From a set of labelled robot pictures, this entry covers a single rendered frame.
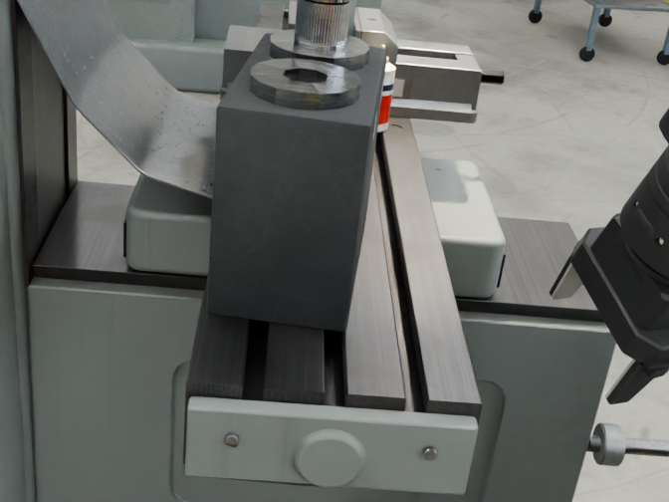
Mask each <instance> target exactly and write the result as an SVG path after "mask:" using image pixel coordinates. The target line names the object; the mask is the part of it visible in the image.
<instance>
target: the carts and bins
mask: <svg viewBox="0 0 669 502"><path fill-rule="evenodd" d="M583 1H585V2H586V3H588V4H590V5H591V6H593V10H592V15H591V19H590V24H589V28H588V33H587V37H586V42H585V46H584V47H583V48H581V50H580V51H579V57H580V58H581V59H582V60H583V61H585V62H589V61H591V60H592V59H593V57H594V55H595V52H594V50H593V49H592V46H593V41H594V37H595V33H596V28H597V24H598V23H599V25H600V26H602V27H607V26H609V25H610V24H611V22H612V17H611V16H610V11H611V9H620V10H637V11H654V12H669V2H667V1H665V0H583ZM541 4H542V0H535V4H534V9H533V10H532V11H531V12H530V13H529V20H530V21H531V22H532V23H538V22H540V21H541V20H542V17H543V14H542V12H541V11H540V9H541ZM601 8H602V9H604V11H603V14H601V15H600V11H601ZM599 15H600V16H599ZM657 62H658V63H659V64H661V65H668V64H669V27H668V31H667V35H666V38H665V42H664V46H663V50H662V51H660V52H659V53H658V55H657Z"/></svg>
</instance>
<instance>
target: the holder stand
mask: <svg viewBox="0 0 669 502"><path fill-rule="evenodd" d="M294 36H295V29H289V30H285V31H280V32H277V33H275V34H270V33H267V34H264V36H263V37H262V39H261V40H260V42H259V43H258V45H257V47H256V48H255V50H254V51H253V53H252V54H251V56H250V57H249V59H248V60H247V62H246V63H245V65H244V66H243V68H242V70H241V71H240V73H239V74H238V76H237V77H236V79H235V80H234V82H233V83H232V85H231V86H230V88H229V89H228V91H227V92H226V94H225V96H224V97H223V99H222V100H221V102H220V103H219V105H218V107H217V110H216V130H215V149H214V169H213V189H212V209H211V229H210V250H209V270H208V290H207V311H208V313H210V314H216V315H223V316H230V317H237V318H244V319H251V320H258V321H265V322H272V323H279V324H286V325H293V326H300V327H307V328H314V329H321V330H328V331H335V332H344V331H345V330H346V327H347V321H348V315H349V310H350V304H351V299H352V293H353V287H354V282H355V276H356V271H357V265H358V259H359V254H360V248H361V243H362V237H363V231H364V226H365V220H366V212H367V204H368V197H369V190H370V182H371V175H372V167H373V159H374V151H375V144H376V136H377V128H378V121H379V113H380V105H381V98H382V90H383V82H384V75H385V67H386V59H387V50H386V49H384V48H377V47H369V46H368V45H367V43H365V42H363V41H362V40H360V39H358V38H356V37H353V36H350V35H347V38H346V46H345V47H344V48H342V49H339V50H329V51H327V50H316V49H310V48H306V47H303V46H301V45H299V44H297V43H296V42H295V41H294Z"/></svg>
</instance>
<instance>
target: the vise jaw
mask: <svg viewBox="0 0 669 502"><path fill-rule="evenodd" d="M352 36H353V37H356V38H358V39H360V40H362V41H363V42H365V43H367V45H368V46H369V47H377V48H379V47H380V45H384V46H385V49H386V50H387V57H388V58H389V61H388V62H390V63H396V61H397V53H398V44H397V41H396V37H395V34H394V31H393V27H392V24H391V22H390V21H389V19H388V18H387V17H386V16H385V15H384V14H383V13H382V12H381V11H380V10H379V9H372V8H361V7H357V8H355V13H354V22H353V31H352Z"/></svg>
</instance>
